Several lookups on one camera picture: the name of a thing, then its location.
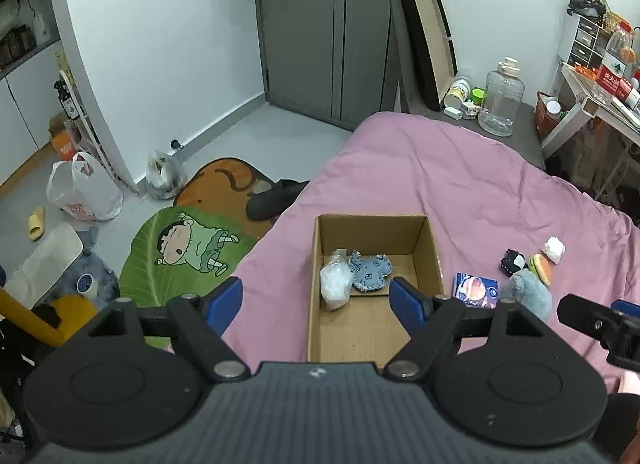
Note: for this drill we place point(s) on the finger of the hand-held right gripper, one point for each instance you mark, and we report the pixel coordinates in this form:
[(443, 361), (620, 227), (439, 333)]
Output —
[(627, 309), (582, 316)]

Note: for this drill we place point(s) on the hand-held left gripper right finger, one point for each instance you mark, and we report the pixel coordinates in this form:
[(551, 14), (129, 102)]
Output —
[(407, 306)]

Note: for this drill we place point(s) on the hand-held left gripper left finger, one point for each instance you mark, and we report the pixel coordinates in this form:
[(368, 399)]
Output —
[(225, 301)]

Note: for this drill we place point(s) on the brown cardboard box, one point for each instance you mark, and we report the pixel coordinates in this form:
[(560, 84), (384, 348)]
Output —
[(370, 329)]

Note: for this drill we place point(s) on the grey-blue plush toy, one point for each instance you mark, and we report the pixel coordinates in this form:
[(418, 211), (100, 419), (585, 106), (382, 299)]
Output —
[(530, 294)]

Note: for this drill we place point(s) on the burger plush toy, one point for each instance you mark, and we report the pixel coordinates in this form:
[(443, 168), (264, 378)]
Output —
[(542, 268)]

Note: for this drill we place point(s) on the blue card packet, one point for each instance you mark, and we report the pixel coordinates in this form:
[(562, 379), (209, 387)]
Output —
[(475, 290)]

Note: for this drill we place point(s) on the black and white plush toy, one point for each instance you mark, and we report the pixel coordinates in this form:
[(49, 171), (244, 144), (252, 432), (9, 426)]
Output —
[(514, 262)]

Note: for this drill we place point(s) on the blue patterned pouch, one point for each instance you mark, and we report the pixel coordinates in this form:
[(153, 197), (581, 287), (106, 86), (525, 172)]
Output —
[(370, 274)]

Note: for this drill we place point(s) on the clear plastic bag bundle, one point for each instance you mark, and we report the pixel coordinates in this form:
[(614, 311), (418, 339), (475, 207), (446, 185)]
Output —
[(336, 284)]

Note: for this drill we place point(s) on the green cartoon floor mat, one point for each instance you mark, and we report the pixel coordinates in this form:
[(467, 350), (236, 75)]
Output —
[(150, 254)]

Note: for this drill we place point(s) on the black shoe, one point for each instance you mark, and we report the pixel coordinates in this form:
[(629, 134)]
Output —
[(270, 201)]

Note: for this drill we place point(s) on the orange cartoon floor mat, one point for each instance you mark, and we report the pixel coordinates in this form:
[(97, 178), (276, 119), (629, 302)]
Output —
[(220, 189)]

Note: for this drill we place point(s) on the grey fluffy rug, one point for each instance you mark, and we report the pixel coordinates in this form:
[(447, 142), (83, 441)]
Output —
[(102, 274)]

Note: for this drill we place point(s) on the clear plastic trash bag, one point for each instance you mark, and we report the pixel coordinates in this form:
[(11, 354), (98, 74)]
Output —
[(162, 176)]

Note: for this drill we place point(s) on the pink bed sheet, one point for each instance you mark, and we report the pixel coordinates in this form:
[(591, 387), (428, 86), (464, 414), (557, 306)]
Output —
[(475, 183)]

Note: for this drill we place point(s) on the tape roll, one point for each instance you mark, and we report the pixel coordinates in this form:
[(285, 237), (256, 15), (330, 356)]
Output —
[(86, 285)]

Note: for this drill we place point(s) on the yellow plastic stool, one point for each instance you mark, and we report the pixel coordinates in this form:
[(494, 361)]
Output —
[(75, 308)]

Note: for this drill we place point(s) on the brown cardboard carton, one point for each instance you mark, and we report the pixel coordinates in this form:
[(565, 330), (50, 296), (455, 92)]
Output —
[(582, 153)]

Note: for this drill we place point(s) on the white plastic shopping bag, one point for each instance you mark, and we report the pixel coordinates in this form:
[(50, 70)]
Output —
[(85, 194)]

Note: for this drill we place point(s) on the cream bath mat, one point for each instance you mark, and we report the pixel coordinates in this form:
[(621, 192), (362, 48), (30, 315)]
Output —
[(45, 259)]

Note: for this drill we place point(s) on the red basket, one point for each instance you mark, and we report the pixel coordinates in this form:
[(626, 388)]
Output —
[(542, 123)]

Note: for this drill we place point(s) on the white charger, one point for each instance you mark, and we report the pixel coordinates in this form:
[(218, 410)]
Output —
[(452, 112)]

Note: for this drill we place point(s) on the white slim storage rack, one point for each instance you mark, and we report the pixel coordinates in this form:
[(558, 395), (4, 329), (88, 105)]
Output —
[(95, 143)]

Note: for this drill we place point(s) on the yellow slipper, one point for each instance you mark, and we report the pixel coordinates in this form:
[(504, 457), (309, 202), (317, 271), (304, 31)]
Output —
[(36, 224)]

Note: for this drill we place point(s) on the white-lidded jar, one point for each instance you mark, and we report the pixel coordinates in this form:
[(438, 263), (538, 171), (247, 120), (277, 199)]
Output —
[(553, 107)]

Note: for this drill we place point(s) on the white jar yellow label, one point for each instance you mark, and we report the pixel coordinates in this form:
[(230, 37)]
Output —
[(456, 92)]

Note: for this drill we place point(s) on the white desk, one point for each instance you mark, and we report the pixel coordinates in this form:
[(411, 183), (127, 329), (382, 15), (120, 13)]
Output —
[(585, 93)]

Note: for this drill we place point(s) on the large clear water jug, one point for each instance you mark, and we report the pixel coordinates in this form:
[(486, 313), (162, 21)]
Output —
[(500, 103)]

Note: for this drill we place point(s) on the green-capped small bottle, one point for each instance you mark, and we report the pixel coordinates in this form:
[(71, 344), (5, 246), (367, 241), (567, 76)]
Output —
[(477, 94)]

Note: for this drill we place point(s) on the orange packet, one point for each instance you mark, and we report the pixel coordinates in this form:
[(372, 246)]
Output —
[(586, 72)]

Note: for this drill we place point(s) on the plastic bottle red label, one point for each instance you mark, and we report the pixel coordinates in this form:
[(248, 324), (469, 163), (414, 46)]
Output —
[(614, 68)]

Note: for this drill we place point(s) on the black spray bottle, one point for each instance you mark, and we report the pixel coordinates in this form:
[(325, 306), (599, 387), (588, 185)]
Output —
[(66, 101)]

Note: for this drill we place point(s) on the grey door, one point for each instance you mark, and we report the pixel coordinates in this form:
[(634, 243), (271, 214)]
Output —
[(300, 43)]

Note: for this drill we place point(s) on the white drawer organizer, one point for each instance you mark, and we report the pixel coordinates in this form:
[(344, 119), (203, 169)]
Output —
[(585, 41)]

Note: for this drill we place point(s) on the black-framed cardboard lid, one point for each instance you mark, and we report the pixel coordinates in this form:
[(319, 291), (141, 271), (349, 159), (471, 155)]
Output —
[(425, 28)]

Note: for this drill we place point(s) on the white cabinet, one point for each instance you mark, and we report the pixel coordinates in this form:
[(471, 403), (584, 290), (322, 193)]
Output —
[(20, 108)]

